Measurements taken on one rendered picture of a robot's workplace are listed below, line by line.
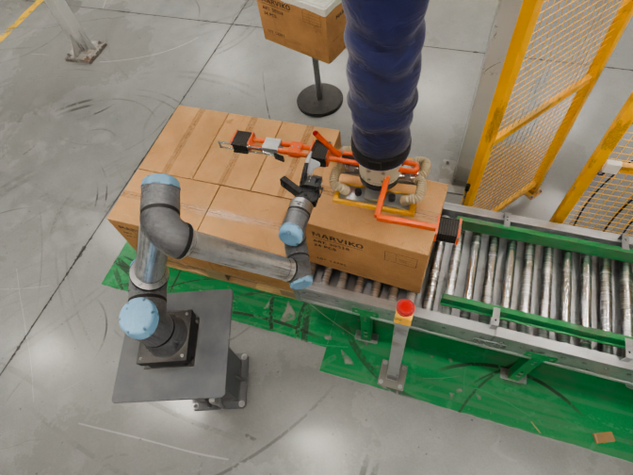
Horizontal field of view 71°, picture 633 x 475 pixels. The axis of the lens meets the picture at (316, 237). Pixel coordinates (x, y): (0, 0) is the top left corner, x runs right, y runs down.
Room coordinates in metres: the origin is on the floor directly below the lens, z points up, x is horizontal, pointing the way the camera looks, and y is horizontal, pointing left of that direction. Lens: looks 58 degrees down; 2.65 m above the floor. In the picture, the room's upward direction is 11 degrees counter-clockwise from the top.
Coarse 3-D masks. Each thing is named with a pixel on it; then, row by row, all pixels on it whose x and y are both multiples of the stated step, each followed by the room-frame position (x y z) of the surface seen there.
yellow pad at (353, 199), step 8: (344, 184) 1.15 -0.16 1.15; (336, 192) 1.11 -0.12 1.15; (352, 192) 1.10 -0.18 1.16; (360, 192) 1.07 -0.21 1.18; (392, 192) 1.06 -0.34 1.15; (400, 192) 1.05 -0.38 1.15; (336, 200) 1.08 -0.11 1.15; (344, 200) 1.07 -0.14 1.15; (352, 200) 1.06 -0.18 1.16; (360, 200) 1.05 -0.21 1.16; (368, 200) 1.04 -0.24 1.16; (384, 200) 1.03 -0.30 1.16; (392, 200) 1.01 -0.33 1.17; (368, 208) 1.02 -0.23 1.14; (384, 208) 0.99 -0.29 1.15; (392, 208) 0.98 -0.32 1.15; (400, 208) 0.97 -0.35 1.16; (408, 208) 0.96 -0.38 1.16
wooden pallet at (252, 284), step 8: (168, 264) 1.63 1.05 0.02; (176, 264) 1.61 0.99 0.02; (184, 264) 1.60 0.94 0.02; (192, 272) 1.53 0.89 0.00; (200, 272) 1.51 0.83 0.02; (208, 272) 1.46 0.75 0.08; (216, 272) 1.43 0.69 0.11; (224, 272) 1.41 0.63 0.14; (224, 280) 1.42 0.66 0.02; (232, 280) 1.41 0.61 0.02; (240, 280) 1.39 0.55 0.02; (248, 280) 1.33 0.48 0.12; (256, 288) 1.31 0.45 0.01; (264, 288) 1.30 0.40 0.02; (272, 288) 1.29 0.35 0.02; (280, 288) 1.23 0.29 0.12; (288, 296) 1.21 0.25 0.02
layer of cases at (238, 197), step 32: (192, 128) 2.33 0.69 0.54; (224, 128) 2.28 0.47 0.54; (256, 128) 2.22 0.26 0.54; (288, 128) 2.16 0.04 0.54; (320, 128) 2.11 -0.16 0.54; (160, 160) 2.10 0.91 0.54; (192, 160) 2.04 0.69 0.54; (224, 160) 1.99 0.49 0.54; (256, 160) 1.94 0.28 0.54; (288, 160) 1.89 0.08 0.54; (128, 192) 1.88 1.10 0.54; (192, 192) 1.78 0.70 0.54; (224, 192) 1.73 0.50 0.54; (256, 192) 1.69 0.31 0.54; (288, 192) 1.64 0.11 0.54; (128, 224) 1.64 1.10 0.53; (192, 224) 1.54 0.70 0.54; (224, 224) 1.50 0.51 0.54; (256, 224) 1.45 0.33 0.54; (288, 288) 1.20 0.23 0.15
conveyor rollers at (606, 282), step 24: (480, 240) 1.08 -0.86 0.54; (312, 264) 1.13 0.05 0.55; (432, 264) 1.00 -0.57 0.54; (456, 264) 0.97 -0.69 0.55; (528, 264) 0.89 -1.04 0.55; (552, 264) 0.87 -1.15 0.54; (600, 264) 0.83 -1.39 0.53; (624, 264) 0.80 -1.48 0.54; (360, 288) 0.94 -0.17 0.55; (432, 288) 0.86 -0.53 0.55; (504, 288) 0.79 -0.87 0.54; (528, 288) 0.76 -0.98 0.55; (600, 288) 0.70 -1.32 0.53; (624, 288) 0.68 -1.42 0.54; (528, 312) 0.65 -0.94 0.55; (600, 312) 0.59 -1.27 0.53; (624, 312) 0.56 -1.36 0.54
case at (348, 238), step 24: (408, 192) 1.19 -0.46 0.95; (432, 192) 1.16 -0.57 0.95; (312, 216) 1.16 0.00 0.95; (336, 216) 1.14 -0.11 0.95; (360, 216) 1.11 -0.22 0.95; (408, 216) 1.06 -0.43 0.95; (432, 216) 1.04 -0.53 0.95; (312, 240) 1.12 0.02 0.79; (336, 240) 1.06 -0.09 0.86; (360, 240) 1.00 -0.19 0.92; (384, 240) 0.96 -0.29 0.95; (408, 240) 0.94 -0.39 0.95; (432, 240) 0.92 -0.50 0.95; (336, 264) 1.07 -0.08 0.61; (360, 264) 1.00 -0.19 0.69; (384, 264) 0.94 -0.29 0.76; (408, 264) 0.89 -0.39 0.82; (408, 288) 0.88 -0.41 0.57
